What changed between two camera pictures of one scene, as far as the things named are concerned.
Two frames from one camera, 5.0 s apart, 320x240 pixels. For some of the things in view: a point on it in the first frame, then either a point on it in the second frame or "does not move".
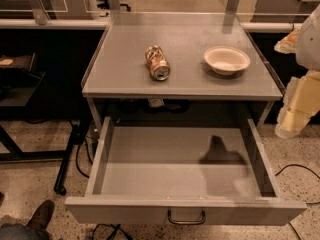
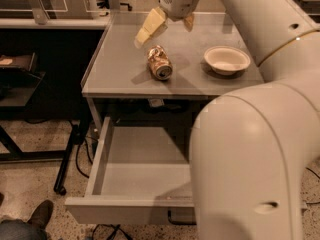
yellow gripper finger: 301,103 -> 155,19
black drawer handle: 187,222 does not move
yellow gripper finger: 288,44 -> 189,22
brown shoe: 41,215 does not move
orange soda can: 158,65 does not move
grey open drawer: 157,174 does not move
